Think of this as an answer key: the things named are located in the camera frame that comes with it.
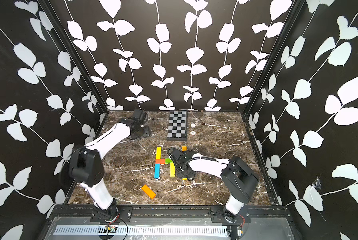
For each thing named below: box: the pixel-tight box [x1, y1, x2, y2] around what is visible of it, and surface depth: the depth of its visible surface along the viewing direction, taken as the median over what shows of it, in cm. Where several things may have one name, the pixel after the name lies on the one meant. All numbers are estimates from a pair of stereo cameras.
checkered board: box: [167, 110, 188, 141], surface depth 109 cm
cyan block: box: [154, 163, 161, 179], surface depth 90 cm
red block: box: [155, 158, 165, 165], surface depth 95 cm
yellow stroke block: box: [155, 146, 162, 160], surface depth 97 cm
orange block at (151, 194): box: [141, 184, 157, 200], surface depth 83 cm
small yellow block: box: [169, 162, 176, 178], surface depth 90 cm
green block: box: [165, 158, 174, 164], surface depth 95 cm
